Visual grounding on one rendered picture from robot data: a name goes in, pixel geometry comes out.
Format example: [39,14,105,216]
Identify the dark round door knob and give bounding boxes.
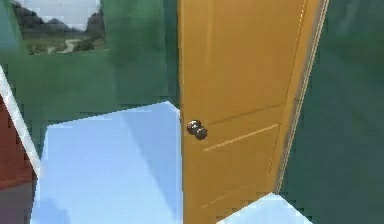
[186,119,209,141]

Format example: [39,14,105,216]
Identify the yellow room door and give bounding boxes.
[177,0,330,224]

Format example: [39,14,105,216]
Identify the window with landscape view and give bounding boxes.
[10,0,108,56]

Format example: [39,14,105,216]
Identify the red cupboard with white edge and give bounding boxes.
[0,66,42,224]

